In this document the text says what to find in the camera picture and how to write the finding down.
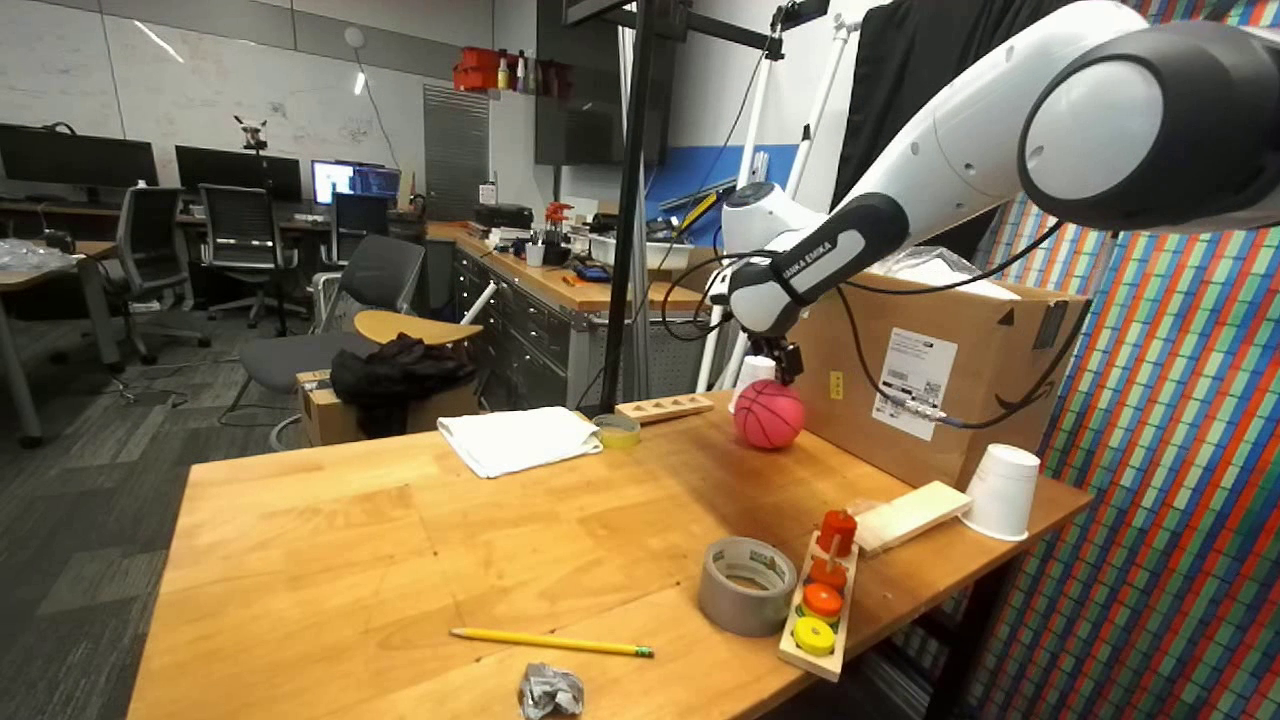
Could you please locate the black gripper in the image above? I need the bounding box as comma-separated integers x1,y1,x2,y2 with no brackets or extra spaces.
764,338,804,384

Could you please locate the pink mini basketball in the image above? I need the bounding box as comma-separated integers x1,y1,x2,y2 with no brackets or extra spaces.
733,379,809,451

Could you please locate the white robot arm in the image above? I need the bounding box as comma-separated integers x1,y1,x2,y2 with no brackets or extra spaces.
723,0,1280,338

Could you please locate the far white paper cup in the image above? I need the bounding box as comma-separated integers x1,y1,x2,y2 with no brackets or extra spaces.
730,354,778,411

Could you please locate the white paper cup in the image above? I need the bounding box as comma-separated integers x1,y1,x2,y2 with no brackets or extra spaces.
966,445,1042,539
730,354,778,411

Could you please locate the large cardboard box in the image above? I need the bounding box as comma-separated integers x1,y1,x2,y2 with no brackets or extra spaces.
793,252,1089,488

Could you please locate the wooden slotted block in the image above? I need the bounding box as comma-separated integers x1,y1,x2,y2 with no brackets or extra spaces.
618,393,711,428

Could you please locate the clear yellow tape roll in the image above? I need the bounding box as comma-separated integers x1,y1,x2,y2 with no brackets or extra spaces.
597,411,641,451

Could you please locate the near white paper cup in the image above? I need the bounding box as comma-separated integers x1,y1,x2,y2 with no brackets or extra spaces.
966,445,1042,539

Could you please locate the white folded cloth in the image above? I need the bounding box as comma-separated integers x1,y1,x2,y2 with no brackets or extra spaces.
437,409,601,478

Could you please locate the black backpack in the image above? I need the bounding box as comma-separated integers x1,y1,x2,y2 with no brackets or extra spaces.
330,335,478,434

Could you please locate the crumpled foil ball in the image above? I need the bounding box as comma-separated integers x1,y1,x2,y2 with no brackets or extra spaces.
516,662,586,720

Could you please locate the round wooden stool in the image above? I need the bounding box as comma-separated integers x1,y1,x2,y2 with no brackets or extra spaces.
352,309,479,349

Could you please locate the yellow pencil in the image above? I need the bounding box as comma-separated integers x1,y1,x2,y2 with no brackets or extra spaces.
447,628,658,659

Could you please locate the black office chair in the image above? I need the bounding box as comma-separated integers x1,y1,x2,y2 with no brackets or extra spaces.
115,184,212,362

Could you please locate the grey duct tape roll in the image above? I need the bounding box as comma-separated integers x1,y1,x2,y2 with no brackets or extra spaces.
696,537,795,637

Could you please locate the wooden ring stacker toy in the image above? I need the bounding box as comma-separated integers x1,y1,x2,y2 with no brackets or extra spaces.
778,507,860,681

